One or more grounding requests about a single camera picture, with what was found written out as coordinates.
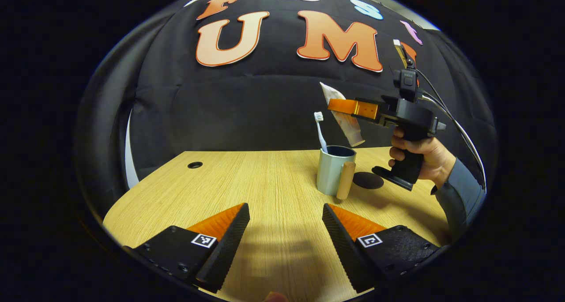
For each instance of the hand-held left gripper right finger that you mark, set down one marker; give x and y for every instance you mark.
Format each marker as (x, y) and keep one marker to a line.
(342, 249)

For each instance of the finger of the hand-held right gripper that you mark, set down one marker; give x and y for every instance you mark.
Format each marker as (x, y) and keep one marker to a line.
(353, 107)

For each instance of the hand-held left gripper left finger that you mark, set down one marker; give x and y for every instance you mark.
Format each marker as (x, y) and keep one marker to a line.
(229, 244)

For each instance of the white toothpaste tube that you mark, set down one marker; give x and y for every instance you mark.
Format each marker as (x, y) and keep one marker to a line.
(348, 125)

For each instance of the white toothbrush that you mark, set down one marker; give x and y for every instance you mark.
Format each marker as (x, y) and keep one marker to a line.
(321, 134)

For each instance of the dark round coaster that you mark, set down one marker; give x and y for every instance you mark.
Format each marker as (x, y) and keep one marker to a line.
(368, 181)

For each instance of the wooden desktop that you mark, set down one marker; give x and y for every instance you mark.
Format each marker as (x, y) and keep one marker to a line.
(273, 183)

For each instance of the black backdrop cloth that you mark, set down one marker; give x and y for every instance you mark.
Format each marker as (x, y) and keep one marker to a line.
(242, 107)

